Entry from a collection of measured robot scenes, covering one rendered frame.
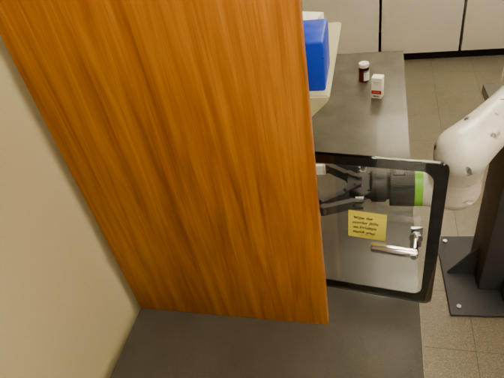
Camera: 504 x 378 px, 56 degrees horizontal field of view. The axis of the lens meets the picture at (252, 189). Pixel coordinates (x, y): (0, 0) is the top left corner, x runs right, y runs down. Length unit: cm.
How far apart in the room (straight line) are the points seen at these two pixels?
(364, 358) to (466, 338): 123
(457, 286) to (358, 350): 137
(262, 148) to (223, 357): 55
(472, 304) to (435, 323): 20
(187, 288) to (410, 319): 53
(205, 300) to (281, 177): 46
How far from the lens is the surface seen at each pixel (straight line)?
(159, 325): 127
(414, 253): 97
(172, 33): 75
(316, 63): 83
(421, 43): 423
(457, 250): 261
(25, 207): 97
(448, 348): 228
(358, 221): 99
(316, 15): 100
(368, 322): 118
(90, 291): 116
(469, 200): 112
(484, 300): 244
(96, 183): 101
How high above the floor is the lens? 193
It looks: 40 degrees down
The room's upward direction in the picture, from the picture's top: 12 degrees counter-clockwise
